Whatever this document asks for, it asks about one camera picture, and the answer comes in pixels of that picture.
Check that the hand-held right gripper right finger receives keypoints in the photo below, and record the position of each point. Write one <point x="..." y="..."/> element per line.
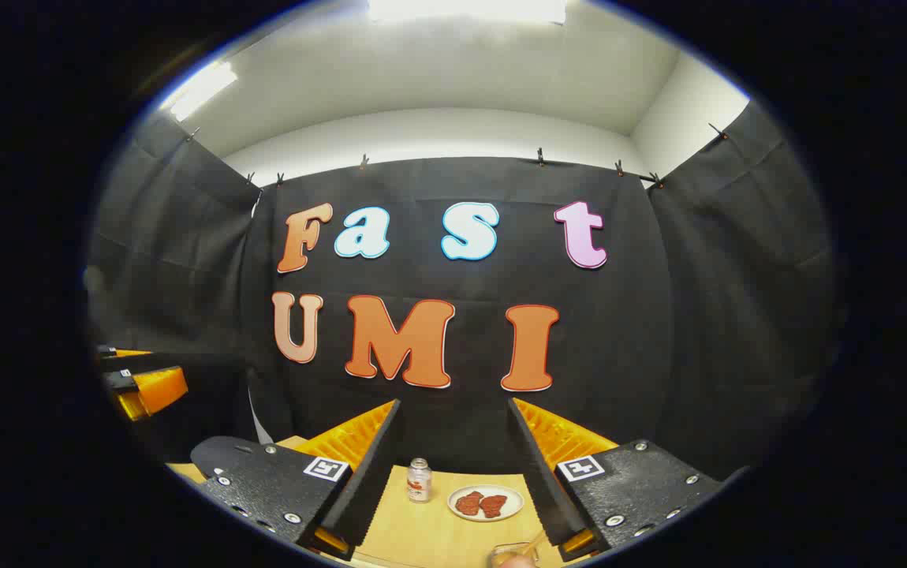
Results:
<point x="536" y="465"/>

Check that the white round plate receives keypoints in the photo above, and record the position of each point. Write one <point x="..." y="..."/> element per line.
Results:
<point x="513" y="497"/>

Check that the row of backdrop clips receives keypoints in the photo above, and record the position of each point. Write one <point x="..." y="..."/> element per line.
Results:
<point x="540" y="157"/>

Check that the small clear seasoning bottle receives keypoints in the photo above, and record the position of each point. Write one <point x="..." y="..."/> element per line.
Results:
<point x="419" y="480"/>

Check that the ceiling light panel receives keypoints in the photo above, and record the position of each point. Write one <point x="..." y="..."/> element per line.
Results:
<point x="197" y="88"/>
<point x="465" y="8"/>

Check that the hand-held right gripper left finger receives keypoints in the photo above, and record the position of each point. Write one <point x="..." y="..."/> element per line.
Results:
<point x="371" y="473"/>

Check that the clear chopstick holder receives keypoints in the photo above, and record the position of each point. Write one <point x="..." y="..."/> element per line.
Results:
<point x="501" y="550"/>

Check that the red meat slice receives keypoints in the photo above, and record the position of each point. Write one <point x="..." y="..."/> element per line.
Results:
<point x="493" y="505"/>
<point x="468" y="502"/>

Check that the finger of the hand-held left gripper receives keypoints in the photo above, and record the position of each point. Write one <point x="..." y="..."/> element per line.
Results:
<point x="154" y="390"/>
<point x="126" y="353"/>

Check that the wooden spoon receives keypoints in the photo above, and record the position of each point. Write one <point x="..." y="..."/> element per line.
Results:
<point x="536" y="541"/>

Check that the black backdrop cloth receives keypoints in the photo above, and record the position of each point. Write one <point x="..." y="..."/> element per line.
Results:
<point x="619" y="315"/>

